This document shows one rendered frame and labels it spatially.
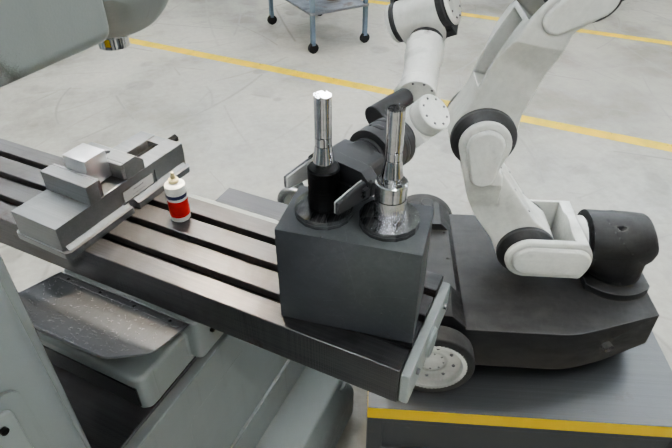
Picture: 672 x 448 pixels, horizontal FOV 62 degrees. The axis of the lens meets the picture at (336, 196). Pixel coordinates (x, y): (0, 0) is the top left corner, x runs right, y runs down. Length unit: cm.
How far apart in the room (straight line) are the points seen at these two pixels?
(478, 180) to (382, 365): 54
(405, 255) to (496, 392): 79
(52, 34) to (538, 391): 130
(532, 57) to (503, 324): 63
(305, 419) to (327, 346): 77
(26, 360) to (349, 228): 44
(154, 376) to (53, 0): 64
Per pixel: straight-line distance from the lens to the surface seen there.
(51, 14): 75
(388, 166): 76
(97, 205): 117
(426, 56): 105
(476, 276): 154
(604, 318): 154
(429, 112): 93
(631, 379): 167
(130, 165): 120
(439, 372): 145
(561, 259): 146
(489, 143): 122
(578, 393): 158
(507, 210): 139
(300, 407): 169
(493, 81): 121
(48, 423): 83
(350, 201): 79
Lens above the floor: 161
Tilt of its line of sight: 36 degrees down
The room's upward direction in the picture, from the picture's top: straight up
